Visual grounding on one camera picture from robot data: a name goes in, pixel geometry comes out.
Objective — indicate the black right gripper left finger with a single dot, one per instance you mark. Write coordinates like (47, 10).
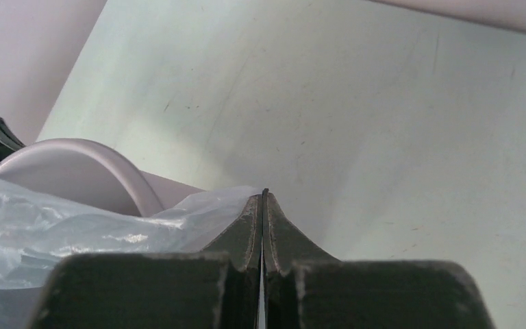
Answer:
(216, 287)

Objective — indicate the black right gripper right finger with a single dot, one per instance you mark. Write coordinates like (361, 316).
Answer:
(306, 287)

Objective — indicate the light blue plastic trash bag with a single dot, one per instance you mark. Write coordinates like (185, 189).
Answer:
(38, 230)

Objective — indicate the grey plastic trash bin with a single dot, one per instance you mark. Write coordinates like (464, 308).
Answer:
(93, 174)

